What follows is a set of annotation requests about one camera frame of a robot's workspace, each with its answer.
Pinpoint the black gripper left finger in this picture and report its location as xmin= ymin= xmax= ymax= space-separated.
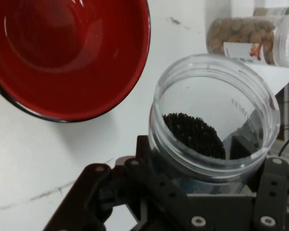
xmin=42 ymin=135 xmax=208 ymax=231

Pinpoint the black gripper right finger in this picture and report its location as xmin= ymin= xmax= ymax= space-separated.
xmin=231 ymin=136 xmax=289 ymax=231

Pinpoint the clear jar of black seeds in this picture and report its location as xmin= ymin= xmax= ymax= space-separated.
xmin=148 ymin=53 xmax=281 ymax=195

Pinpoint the red bowl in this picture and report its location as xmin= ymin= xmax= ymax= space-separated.
xmin=0 ymin=0 xmax=152 ymax=124

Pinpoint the spice jar with silver lid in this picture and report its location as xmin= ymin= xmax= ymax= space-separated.
xmin=206 ymin=14 xmax=289 ymax=68

